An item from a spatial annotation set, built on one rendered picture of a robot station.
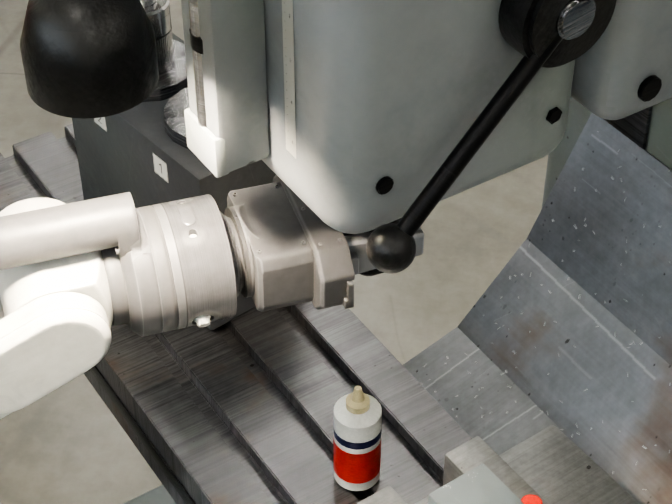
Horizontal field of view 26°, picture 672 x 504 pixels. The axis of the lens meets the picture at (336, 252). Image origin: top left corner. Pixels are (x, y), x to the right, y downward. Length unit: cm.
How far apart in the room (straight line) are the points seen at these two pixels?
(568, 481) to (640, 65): 39
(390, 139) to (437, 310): 192
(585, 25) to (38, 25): 31
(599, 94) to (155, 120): 52
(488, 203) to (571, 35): 216
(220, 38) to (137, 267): 19
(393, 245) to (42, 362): 26
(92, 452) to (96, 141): 119
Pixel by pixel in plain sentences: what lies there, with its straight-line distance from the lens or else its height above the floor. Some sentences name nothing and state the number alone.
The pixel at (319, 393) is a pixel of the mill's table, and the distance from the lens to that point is 134.
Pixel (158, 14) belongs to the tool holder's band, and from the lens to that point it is 135.
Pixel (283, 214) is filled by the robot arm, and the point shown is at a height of 125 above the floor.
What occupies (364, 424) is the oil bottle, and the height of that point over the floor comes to 101.
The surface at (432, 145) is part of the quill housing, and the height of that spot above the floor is 137.
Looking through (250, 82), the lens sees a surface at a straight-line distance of 88.
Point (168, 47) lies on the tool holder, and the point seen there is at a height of 115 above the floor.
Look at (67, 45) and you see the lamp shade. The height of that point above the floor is 149.
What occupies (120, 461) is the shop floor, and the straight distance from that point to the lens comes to 253.
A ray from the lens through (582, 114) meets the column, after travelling 144.
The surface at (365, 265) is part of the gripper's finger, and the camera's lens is 102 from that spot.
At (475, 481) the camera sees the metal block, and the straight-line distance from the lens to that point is 109.
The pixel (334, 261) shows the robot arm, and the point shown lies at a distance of 98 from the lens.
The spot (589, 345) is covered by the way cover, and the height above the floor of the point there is 93.
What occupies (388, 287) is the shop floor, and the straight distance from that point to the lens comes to 280.
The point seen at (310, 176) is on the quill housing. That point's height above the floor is 136.
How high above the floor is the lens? 191
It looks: 41 degrees down
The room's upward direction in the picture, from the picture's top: straight up
